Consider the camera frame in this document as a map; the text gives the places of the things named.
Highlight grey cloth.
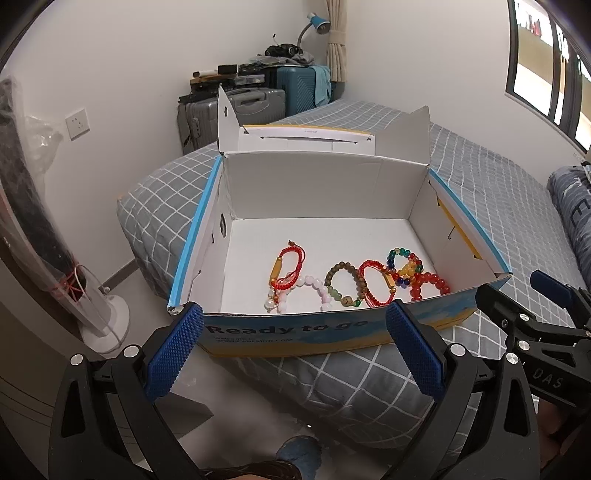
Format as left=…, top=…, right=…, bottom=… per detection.
left=256, top=51, right=317, bottom=66

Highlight white wall socket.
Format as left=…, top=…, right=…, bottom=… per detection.
left=65, top=108, right=89, bottom=139

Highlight red bead bracelet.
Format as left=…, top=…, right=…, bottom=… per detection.
left=409, top=272, right=452, bottom=301

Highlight teal cloth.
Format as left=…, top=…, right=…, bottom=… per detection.
left=314, top=65, right=333, bottom=106

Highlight plastic-wrapped white standing fan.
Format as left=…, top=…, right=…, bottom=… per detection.
left=0, top=78, right=131, bottom=356

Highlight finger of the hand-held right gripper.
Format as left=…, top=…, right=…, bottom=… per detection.
left=530, top=270, right=591, bottom=319
left=475, top=283, right=591, bottom=345

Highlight brown wooden bead bracelet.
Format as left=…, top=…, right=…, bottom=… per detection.
left=324, top=261, right=363, bottom=308

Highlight teal suitcase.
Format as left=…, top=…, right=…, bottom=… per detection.
left=276, top=65, right=331, bottom=117

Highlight pink and white bead bracelet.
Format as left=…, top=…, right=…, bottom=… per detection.
left=263, top=275, right=333, bottom=315

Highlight person's right hand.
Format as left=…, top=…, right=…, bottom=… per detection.
left=537, top=398, right=583, bottom=445

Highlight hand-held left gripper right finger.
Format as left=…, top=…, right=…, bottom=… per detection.
left=385, top=300, right=539, bottom=480

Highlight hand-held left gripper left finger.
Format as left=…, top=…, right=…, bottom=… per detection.
left=48, top=302, right=204, bottom=480

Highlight blue desk lamp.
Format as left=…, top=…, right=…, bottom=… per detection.
left=298, top=13, right=331, bottom=52

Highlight grey suitcase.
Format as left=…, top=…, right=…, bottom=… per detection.
left=178, top=87, right=287, bottom=154

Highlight grey checked bed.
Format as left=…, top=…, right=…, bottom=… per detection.
left=115, top=99, right=591, bottom=450

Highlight blue slipper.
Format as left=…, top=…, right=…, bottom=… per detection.
left=276, top=435, right=324, bottom=480

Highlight multicolour glass bead bracelet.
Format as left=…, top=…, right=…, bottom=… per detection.
left=385, top=247, right=424, bottom=287

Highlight yellow and white cardboard box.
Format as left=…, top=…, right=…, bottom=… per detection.
left=166, top=85, right=513, bottom=358

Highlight beige curtain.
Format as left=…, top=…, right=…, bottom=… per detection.
left=324, top=0, right=348, bottom=100

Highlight black headphones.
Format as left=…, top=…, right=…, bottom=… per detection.
left=264, top=43, right=302, bottom=58

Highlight dark framed window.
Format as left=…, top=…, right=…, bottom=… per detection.
left=505, top=0, right=591, bottom=154

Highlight red cord bracelet gold tube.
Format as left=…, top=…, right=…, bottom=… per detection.
left=358, top=260, right=398, bottom=308
left=269, top=240, right=306, bottom=291

